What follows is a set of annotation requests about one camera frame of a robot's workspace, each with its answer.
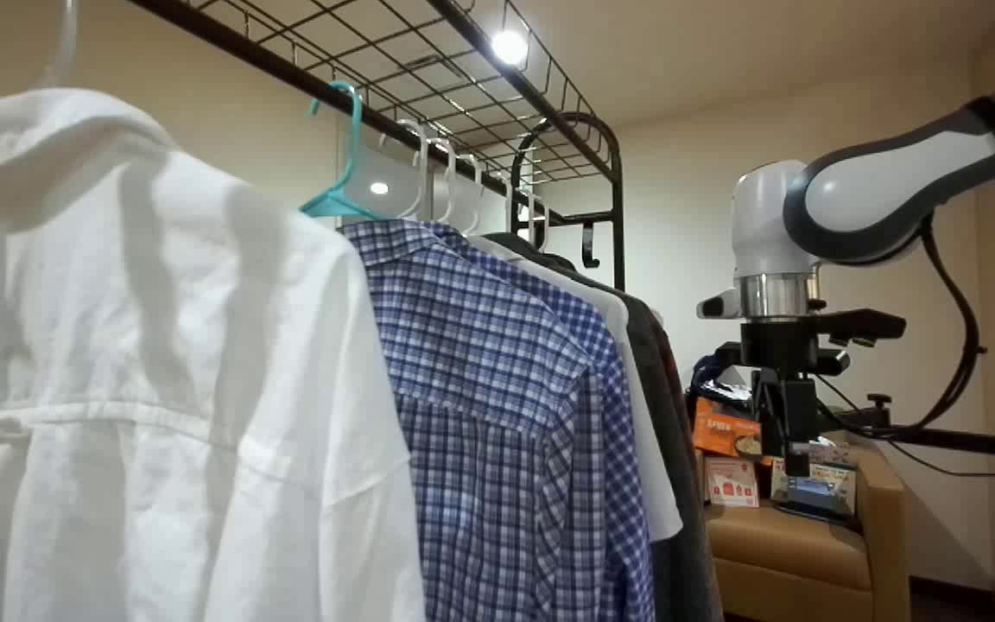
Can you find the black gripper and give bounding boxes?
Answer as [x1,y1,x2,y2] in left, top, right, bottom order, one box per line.
[739,311,856,477]

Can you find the orange cardboard box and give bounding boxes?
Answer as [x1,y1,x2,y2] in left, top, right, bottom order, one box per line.
[690,392,767,459]

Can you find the clear plastic package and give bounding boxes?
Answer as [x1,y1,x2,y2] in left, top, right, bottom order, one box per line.
[772,443,862,518]

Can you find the blue black bag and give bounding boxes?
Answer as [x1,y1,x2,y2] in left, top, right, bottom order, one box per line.
[687,350,753,396]

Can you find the white red small box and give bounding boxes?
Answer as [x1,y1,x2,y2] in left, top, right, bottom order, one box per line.
[701,455,763,512]

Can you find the dark grey jacket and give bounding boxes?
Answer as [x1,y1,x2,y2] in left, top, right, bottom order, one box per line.
[484,227,726,622]

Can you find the white short-sleeve shirt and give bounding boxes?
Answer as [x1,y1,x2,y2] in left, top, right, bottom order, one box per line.
[467,233,687,546]

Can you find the black metal clothes rack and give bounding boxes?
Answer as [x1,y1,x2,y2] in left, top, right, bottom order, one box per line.
[132,0,628,291]

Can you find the blue checked shirt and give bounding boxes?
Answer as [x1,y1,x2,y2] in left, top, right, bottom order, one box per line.
[338,218,660,622]

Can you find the bright round ceiling light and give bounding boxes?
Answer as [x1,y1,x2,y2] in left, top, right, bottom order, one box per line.
[484,24,536,72]

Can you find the teal plastic hanger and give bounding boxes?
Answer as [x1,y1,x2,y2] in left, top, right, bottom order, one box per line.
[299,78,390,223]

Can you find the white long-sleeve shirt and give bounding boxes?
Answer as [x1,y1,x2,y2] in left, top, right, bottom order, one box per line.
[0,87,428,622]

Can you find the clear plastic hanger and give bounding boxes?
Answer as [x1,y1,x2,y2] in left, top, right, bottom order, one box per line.
[42,0,88,91]

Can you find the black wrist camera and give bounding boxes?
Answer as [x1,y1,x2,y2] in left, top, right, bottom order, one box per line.
[812,307,910,350]

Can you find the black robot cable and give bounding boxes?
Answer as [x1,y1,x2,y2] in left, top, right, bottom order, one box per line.
[899,214,993,437]

